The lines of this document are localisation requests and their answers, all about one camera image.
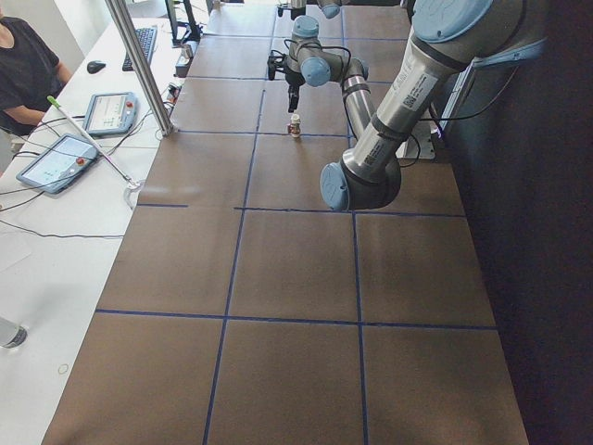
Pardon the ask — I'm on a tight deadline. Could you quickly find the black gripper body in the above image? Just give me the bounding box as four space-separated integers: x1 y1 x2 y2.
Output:
283 55 306 91

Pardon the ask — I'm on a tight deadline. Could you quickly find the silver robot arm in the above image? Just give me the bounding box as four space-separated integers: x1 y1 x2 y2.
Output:
269 1 549 210
276 0 343 20

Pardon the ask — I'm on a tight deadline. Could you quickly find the steel cylinder weight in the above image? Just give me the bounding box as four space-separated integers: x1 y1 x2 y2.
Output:
181 41 198 59

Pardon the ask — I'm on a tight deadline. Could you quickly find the black monitor stand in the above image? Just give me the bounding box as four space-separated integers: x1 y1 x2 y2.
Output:
165 0 202 47

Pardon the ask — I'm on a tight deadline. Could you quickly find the lower orange black connector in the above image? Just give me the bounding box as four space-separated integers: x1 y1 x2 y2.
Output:
166 83 182 104

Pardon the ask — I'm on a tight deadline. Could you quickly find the white column with base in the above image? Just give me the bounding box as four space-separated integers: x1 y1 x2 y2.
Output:
397 121 435 160

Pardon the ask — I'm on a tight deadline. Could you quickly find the black keyboard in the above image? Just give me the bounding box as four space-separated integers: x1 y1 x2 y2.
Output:
121 26 158 72

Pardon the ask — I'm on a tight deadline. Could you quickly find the upper teach pendant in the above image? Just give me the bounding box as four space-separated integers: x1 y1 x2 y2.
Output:
83 92 138 137

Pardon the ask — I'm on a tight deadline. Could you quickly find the teach pendant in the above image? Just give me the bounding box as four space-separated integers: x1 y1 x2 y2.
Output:
83 92 138 137
16 134 99 195

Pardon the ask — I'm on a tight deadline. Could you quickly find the black computer mouse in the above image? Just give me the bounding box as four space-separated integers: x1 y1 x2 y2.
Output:
86 60 107 74

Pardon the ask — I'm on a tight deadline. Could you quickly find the thin metal rod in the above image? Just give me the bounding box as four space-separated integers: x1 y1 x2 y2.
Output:
46 95 143 189

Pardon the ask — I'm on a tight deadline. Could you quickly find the lower teach pendant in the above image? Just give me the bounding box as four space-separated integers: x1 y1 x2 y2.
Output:
16 134 99 195

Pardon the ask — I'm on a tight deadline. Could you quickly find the seated person black shirt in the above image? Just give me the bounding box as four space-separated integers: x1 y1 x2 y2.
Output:
1 16 72 136

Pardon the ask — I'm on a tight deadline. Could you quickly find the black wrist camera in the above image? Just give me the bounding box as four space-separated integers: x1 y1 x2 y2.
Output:
267 50 286 81

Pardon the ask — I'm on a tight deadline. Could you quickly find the black camera cable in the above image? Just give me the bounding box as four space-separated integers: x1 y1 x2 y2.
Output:
282 38 353 70

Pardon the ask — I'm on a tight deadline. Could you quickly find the aluminium frame post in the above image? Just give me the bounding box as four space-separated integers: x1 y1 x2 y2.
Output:
106 0 173 137

